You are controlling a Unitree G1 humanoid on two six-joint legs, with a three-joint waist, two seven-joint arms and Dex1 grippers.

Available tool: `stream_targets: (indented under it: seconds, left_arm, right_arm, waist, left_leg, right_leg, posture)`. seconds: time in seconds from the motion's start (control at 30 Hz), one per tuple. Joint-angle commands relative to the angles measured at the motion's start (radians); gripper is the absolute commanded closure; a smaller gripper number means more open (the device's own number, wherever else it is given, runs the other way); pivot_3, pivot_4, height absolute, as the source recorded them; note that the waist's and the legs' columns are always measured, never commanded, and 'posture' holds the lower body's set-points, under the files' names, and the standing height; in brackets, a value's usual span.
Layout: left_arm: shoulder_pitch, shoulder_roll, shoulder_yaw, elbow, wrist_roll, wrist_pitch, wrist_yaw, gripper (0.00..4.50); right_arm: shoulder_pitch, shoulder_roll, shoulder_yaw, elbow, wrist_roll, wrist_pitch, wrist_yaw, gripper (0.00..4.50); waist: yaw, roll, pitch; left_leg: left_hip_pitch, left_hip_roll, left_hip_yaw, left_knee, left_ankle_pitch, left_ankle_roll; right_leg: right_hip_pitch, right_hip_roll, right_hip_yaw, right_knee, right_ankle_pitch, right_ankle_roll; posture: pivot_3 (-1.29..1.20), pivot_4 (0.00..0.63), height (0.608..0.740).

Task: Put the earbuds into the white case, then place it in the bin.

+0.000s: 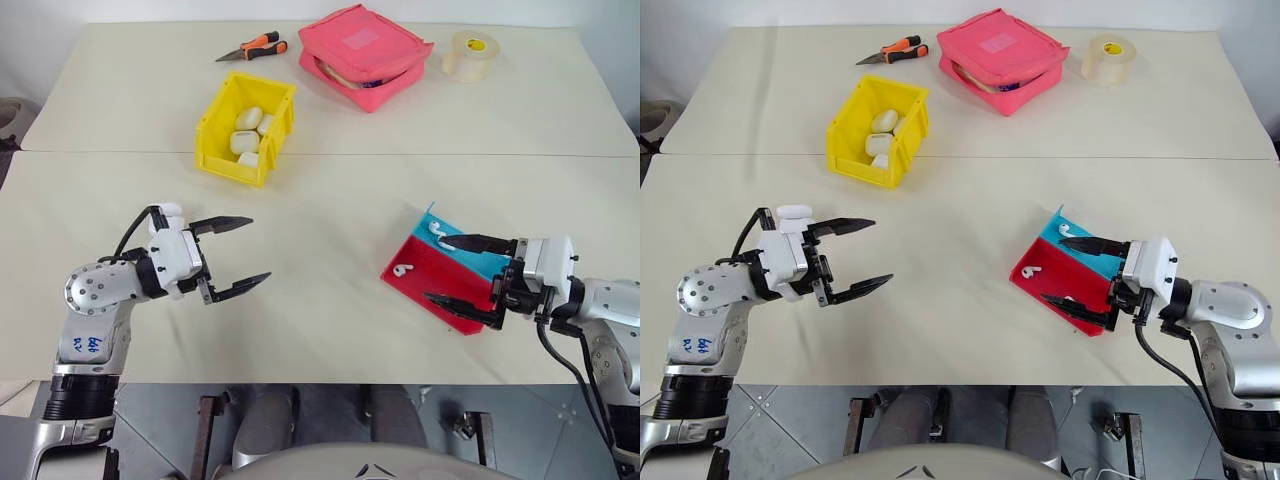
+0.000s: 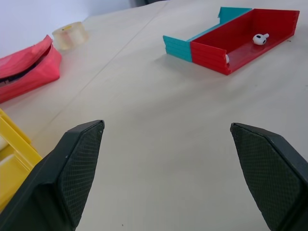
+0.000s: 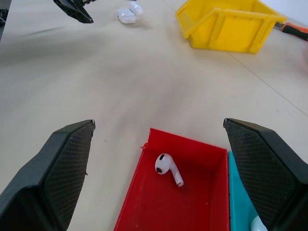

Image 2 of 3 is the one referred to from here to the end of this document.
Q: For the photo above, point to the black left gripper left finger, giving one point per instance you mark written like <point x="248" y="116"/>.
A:
<point x="60" y="178"/>

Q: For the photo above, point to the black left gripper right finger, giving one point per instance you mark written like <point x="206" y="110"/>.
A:
<point x="272" y="173"/>

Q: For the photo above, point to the yellow plastic tray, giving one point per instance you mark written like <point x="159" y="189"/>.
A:
<point x="14" y="154"/>

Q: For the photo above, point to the red fabric pouch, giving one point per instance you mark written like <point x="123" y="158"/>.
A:
<point x="29" y="69"/>

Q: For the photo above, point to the red open tray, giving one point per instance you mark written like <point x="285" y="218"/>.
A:
<point x="243" y="48"/>

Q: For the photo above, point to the clear adhesive tape roll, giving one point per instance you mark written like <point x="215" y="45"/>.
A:
<point x="69" y="34"/>

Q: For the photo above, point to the teal open tray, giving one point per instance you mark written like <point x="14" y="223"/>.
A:
<point x="179" y="47"/>

